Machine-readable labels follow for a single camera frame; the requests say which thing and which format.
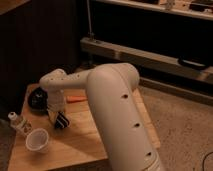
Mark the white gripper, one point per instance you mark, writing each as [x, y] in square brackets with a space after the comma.
[56, 103]

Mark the black striped eraser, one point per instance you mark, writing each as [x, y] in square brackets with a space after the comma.
[61, 122]

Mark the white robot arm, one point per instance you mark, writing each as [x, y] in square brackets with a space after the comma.
[109, 90]

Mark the orange marker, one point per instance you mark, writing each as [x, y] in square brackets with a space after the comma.
[72, 99]

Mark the black round bowl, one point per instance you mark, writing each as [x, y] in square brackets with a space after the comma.
[37, 100]

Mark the white plastic cup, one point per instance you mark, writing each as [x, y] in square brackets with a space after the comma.
[37, 141]

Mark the wooden table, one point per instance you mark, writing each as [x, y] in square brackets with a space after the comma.
[76, 148]

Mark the clear plastic bottle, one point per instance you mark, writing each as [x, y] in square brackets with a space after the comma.
[20, 123]

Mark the metal pole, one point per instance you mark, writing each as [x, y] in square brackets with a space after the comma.
[91, 34]

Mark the grey metal beam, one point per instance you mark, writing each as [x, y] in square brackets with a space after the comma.
[158, 72]

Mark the wooden shelf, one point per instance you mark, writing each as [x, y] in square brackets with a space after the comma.
[164, 8]

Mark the black handle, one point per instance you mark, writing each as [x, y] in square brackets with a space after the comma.
[193, 65]

